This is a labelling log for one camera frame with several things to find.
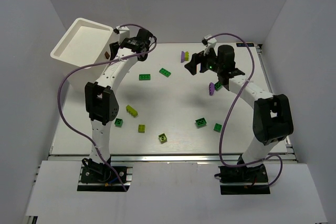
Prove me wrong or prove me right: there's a green small lego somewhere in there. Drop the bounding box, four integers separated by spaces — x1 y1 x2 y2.
213 123 222 132
114 118 123 127

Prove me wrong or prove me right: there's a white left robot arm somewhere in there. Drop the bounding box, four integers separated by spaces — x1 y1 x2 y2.
85 28 154 164

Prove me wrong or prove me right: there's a green lego beside purple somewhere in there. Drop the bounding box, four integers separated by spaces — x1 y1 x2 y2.
214 81 223 91

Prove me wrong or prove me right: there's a brown drawer handle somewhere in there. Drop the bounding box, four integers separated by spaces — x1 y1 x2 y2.
104 51 110 59

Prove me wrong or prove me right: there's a green lego brick tilted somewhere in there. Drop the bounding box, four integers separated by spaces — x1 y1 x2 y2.
159 68 171 77

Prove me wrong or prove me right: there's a green flat lego long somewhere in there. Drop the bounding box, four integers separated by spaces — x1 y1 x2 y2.
139 74 151 81

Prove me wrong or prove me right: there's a green lego brick lower right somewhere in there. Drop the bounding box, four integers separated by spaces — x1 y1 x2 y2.
195 118 207 129

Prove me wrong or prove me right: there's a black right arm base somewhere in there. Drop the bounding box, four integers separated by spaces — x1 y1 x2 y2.
214 164 270 195

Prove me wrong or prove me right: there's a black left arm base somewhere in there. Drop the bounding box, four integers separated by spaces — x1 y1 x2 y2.
77 158 131 193

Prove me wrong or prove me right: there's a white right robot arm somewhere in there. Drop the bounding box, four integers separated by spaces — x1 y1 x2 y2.
184 45 293 168

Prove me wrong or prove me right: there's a white drawer cabinet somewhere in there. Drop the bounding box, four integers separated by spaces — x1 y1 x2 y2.
49 17 116 93

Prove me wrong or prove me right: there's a green small lego right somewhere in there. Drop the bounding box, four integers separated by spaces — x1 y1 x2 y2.
213 123 222 132

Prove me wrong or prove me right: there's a lime long lego brick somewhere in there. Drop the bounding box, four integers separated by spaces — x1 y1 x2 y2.
125 105 138 118

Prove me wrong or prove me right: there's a lime lego with stud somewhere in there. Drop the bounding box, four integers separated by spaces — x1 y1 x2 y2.
158 133 167 144

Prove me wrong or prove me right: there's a green small lego left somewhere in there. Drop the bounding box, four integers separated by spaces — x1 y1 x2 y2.
114 118 123 127

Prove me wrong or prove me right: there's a purple lego brick right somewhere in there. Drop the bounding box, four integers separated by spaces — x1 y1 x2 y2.
208 82 215 96

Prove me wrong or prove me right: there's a lime square lego brick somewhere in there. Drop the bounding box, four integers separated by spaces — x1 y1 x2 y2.
138 124 145 133

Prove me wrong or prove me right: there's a lime lego brick top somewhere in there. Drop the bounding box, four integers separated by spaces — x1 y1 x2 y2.
184 51 189 61

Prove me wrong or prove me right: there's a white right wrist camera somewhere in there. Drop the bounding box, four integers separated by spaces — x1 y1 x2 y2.
202 34 217 56

